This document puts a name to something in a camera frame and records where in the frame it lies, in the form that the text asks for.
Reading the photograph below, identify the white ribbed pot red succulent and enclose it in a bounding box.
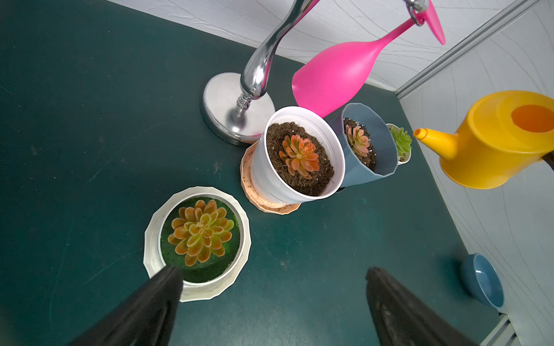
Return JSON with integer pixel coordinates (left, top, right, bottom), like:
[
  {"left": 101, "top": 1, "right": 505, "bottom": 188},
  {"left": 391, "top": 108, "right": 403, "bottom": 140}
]
[{"left": 250, "top": 107, "right": 346, "bottom": 205}]

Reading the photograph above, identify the grey-blue pot pink succulent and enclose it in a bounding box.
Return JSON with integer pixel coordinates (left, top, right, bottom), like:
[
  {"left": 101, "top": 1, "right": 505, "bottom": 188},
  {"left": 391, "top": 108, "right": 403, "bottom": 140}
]
[{"left": 330, "top": 103, "right": 398, "bottom": 187}]

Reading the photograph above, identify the white faceted saucer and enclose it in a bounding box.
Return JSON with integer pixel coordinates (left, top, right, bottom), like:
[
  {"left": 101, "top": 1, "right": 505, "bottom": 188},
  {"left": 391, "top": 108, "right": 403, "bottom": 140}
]
[{"left": 144, "top": 187, "right": 251, "bottom": 302}]

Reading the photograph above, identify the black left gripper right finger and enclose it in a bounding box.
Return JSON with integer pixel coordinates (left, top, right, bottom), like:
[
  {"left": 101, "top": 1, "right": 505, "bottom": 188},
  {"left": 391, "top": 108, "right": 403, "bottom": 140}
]
[{"left": 366, "top": 267, "right": 475, "bottom": 345}]

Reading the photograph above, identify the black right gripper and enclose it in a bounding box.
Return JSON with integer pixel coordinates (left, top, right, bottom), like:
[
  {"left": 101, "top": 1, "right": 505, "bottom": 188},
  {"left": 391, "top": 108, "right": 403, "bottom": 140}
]
[{"left": 542, "top": 151, "right": 554, "bottom": 170}]

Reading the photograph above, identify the small white pot green succulent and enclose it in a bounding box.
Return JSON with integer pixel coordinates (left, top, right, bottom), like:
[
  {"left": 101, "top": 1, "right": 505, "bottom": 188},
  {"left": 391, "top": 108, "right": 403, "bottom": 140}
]
[{"left": 387, "top": 123, "right": 412, "bottom": 165}]

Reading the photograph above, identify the terracotta speckled saucer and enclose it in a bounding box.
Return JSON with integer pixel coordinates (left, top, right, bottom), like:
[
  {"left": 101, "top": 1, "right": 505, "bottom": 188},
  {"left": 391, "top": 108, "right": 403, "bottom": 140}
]
[{"left": 239, "top": 141, "right": 301, "bottom": 216}]

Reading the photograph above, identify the white pot yellow-orange succulent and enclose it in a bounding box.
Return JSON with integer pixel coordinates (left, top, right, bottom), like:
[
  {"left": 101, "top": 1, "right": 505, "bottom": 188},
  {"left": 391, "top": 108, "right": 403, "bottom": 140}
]
[{"left": 160, "top": 196, "right": 241, "bottom": 283}]

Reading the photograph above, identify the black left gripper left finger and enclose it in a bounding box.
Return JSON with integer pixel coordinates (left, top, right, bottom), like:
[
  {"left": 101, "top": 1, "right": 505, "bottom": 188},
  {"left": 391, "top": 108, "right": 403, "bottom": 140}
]
[{"left": 69, "top": 266, "right": 183, "bottom": 345}]

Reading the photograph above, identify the blue ceramic bowl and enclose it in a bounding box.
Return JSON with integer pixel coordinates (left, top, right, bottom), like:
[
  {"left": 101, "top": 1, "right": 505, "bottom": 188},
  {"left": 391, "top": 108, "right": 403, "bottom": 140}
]
[{"left": 459, "top": 253, "right": 505, "bottom": 309}]

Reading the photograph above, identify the yellow watering can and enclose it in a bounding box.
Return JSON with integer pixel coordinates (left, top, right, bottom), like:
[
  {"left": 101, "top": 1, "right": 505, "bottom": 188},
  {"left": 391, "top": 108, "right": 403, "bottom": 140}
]
[{"left": 413, "top": 91, "right": 553, "bottom": 190}]

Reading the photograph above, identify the chrome glass holder stand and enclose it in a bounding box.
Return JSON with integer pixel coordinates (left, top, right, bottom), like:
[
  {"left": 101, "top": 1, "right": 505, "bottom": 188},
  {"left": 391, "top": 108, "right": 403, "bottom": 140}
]
[{"left": 200, "top": 0, "right": 430, "bottom": 147}]

